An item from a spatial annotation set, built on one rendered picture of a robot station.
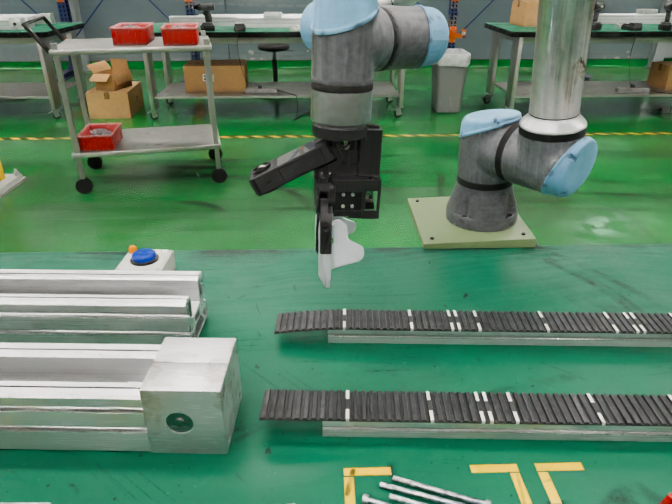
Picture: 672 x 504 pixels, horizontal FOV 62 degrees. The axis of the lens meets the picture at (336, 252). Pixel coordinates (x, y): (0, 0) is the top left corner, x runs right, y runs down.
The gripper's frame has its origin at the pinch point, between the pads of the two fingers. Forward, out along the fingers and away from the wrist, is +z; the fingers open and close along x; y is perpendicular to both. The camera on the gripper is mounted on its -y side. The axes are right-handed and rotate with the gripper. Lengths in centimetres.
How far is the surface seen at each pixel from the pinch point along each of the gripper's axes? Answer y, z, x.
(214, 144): -49, 62, 289
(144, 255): -28.5, 6.9, 17.9
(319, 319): 0.2, 10.2, 2.1
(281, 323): -5.5, 11.3, 2.8
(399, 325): 12.0, 9.7, -0.7
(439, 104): 147, 70, 470
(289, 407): -4.5, 10.5, -16.7
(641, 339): 48.4, 11.0, -3.9
